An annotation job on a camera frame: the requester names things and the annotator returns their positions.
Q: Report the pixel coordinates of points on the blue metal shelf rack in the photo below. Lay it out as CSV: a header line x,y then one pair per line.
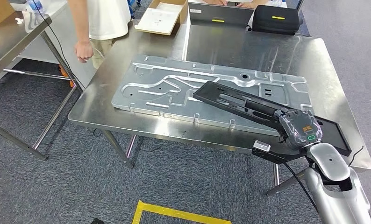
x,y
130,6

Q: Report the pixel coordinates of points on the clear water bottle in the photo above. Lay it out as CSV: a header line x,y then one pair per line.
x,y
37,6

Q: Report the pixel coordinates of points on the person's hand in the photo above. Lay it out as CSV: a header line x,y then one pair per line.
x,y
250,3
216,2
84,51

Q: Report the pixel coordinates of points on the small white plastic piece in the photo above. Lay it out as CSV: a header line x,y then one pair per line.
x,y
18,21

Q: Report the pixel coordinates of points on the person's forearm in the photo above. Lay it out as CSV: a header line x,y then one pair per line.
x,y
78,21

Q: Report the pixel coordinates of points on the person's left hand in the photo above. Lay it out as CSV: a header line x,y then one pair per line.
x,y
250,3

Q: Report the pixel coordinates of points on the person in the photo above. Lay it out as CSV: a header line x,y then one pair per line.
x,y
108,18

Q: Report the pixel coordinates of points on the stamped grey metal panel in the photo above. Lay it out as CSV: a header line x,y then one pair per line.
x,y
204,71

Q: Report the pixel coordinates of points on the yellow floor tape square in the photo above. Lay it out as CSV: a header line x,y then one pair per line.
x,y
173,212

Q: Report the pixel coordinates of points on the steel table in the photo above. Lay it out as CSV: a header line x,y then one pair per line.
x,y
6,40

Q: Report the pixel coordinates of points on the black zip case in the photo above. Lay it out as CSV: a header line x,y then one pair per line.
x,y
275,24

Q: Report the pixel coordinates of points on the black plastic plate frame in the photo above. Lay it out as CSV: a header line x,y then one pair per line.
x,y
334,136

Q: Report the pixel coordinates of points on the black camera bracket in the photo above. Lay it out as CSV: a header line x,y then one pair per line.
x,y
275,156

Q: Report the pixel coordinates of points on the person's right hand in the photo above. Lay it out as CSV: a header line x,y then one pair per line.
x,y
216,2

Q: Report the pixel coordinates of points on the grey laptop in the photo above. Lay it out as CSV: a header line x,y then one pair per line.
x,y
219,14

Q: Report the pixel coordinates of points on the open cardboard box white insert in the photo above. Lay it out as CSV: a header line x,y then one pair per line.
x,y
159,18

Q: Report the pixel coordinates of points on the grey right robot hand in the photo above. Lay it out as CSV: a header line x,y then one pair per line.
x,y
300,130

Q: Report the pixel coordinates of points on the white cabinet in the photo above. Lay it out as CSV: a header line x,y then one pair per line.
x,y
57,9

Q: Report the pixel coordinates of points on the steel workbench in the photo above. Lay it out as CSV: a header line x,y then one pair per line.
x,y
250,55

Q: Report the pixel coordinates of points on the orange object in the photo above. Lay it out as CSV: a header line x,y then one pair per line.
x,y
63,72

